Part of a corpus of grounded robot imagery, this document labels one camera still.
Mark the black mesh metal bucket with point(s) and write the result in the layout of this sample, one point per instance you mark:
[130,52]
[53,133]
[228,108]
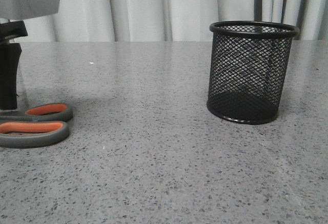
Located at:
[248,66]

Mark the grey and orange scissors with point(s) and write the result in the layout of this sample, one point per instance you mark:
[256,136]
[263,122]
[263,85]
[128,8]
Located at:
[36,127]

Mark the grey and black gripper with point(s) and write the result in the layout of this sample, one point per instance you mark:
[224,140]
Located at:
[14,12]

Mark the grey pleated curtain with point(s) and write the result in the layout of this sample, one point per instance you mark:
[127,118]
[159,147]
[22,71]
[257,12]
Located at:
[169,20]

